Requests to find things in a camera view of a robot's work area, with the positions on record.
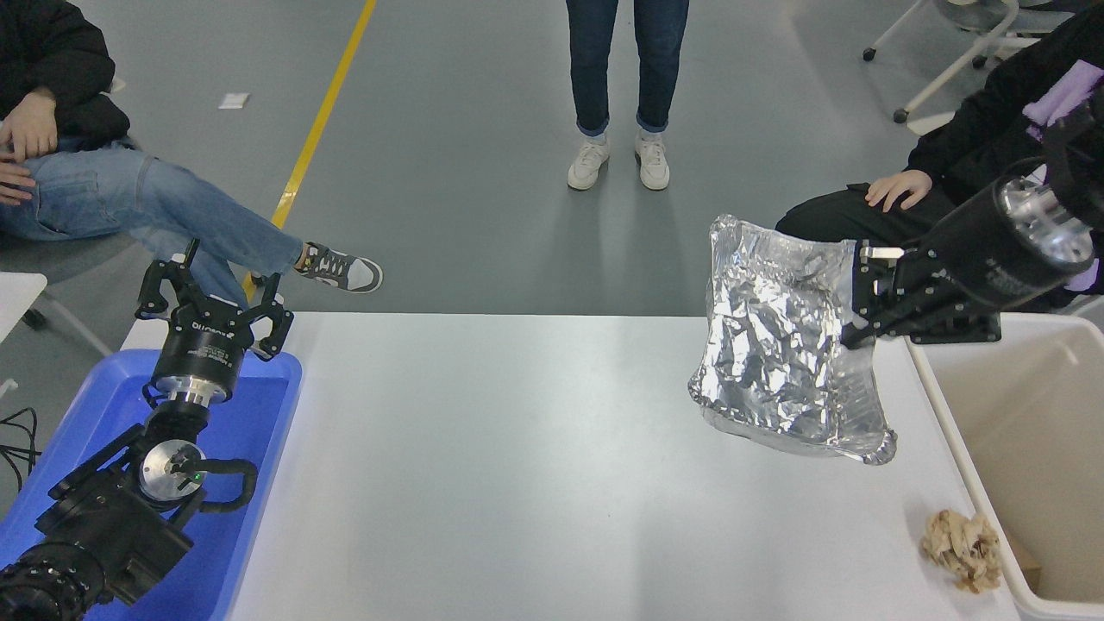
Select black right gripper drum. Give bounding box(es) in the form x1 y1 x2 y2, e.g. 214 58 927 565
925 184 1094 309

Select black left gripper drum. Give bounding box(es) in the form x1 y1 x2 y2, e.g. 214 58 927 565
153 298 256 400

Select silver foil plate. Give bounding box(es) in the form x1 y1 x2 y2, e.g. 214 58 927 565
688 215 899 467

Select person's hand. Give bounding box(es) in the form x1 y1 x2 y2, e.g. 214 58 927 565
865 169 935 214

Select person's right hand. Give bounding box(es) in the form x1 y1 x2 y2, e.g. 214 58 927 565
0 158 38 207

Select person's left hand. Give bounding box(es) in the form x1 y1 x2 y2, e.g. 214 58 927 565
0 90 60 164

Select person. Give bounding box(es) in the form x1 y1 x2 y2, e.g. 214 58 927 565
775 7 1104 313
0 0 385 309
565 0 691 192

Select blue plastic tray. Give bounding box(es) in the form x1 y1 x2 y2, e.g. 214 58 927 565
0 349 304 621

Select grey rolling chair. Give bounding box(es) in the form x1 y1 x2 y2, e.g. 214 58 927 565
0 233 139 356

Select small white side table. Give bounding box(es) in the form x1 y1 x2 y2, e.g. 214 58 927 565
0 272 49 344

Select large pale plastic bin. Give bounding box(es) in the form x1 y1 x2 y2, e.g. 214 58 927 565
904 312 1104 621

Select white rolling chair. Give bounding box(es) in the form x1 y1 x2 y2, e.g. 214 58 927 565
862 0 1051 124

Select crumpled tan paper ball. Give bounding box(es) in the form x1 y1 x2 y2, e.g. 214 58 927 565
919 509 1003 594

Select thin black cables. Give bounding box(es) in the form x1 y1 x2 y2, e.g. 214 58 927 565
0 405 41 494

